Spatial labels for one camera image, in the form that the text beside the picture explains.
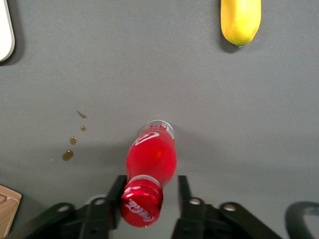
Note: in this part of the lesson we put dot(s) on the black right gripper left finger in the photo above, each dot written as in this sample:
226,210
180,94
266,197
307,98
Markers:
115,199

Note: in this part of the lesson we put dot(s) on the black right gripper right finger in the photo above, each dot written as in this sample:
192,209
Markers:
185,199

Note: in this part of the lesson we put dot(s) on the red coke bottle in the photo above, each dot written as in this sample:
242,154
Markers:
149,159

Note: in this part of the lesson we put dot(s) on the cream rectangular tray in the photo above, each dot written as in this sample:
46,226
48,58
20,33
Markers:
5,30

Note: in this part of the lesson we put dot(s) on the yellow lemon toy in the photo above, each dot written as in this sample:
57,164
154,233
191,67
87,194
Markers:
240,20

